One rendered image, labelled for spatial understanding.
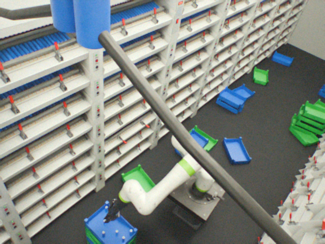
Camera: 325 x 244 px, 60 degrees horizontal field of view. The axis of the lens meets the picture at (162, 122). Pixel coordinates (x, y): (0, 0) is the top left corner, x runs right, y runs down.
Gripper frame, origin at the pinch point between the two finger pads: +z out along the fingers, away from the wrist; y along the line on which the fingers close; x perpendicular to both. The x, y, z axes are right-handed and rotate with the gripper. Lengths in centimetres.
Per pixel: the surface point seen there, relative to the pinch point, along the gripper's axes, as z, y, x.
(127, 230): 2.7, -7.9, -14.2
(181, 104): -32, 108, -95
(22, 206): 15, 19, 48
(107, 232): 8.2, -5.6, -2.3
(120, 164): 18, 62, -35
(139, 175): 20, 53, -53
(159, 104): -136, -53, 65
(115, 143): -13, 57, -13
